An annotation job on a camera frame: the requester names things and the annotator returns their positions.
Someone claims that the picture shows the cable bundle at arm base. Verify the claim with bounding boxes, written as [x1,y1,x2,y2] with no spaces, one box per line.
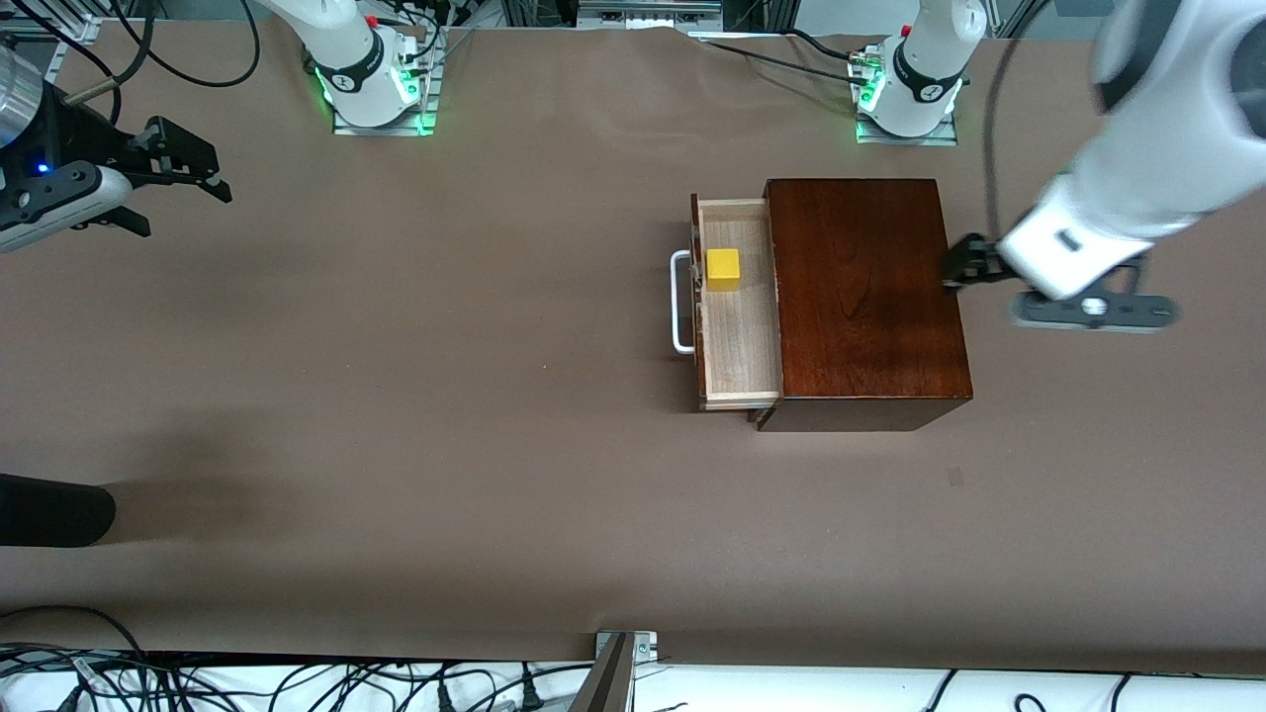
[381,0,505,78]

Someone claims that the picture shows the wooden drawer with white handle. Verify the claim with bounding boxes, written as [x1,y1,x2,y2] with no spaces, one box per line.
[670,193,784,411]

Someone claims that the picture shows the dark wooden drawer cabinet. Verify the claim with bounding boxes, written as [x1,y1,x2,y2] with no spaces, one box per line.
[757,178,973,433]

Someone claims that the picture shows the aluminium table frame rail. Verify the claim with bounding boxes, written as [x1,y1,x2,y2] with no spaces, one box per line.
[45,12,102,85]

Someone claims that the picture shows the brown paper table cover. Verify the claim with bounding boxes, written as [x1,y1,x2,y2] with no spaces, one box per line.
[0,22,1266,678]

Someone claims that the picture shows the black arcing cable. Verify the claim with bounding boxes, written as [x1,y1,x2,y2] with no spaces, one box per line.
[0,604,149,662]

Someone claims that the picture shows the tangled black cables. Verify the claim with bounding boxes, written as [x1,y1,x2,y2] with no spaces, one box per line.
[0,645,594,712]

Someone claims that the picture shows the black base power cable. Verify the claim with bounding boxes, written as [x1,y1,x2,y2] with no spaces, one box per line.
[697,28,881,86]

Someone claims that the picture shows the aluminium post with bracket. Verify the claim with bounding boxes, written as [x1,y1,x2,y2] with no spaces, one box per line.
[569,630,659,712]

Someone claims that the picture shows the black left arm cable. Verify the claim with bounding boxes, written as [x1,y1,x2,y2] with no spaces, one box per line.
[982,0,1035,238]

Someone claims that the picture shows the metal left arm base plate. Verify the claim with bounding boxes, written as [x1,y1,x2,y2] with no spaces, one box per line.
[855,107,958,147]

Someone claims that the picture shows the black cylinder object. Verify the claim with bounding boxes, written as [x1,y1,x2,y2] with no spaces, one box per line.
[0,474,117,548]

